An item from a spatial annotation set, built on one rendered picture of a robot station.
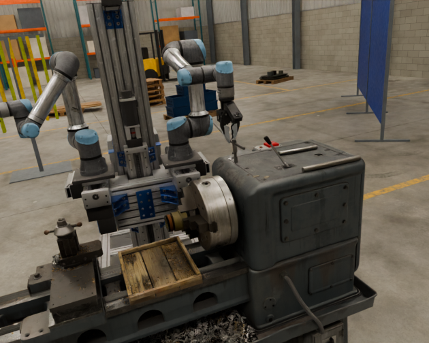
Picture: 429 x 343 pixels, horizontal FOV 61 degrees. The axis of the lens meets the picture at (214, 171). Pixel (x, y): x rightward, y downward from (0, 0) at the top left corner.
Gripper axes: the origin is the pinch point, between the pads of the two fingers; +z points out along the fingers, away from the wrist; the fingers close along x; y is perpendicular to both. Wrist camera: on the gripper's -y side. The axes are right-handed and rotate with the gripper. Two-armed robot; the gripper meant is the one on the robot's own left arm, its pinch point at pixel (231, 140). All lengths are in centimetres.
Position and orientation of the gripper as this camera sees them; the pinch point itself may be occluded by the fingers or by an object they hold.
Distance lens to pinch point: 169.9
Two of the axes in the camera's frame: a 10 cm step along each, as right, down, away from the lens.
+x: -9.3, 2.0, -3.1
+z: 0.9, 9.3, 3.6
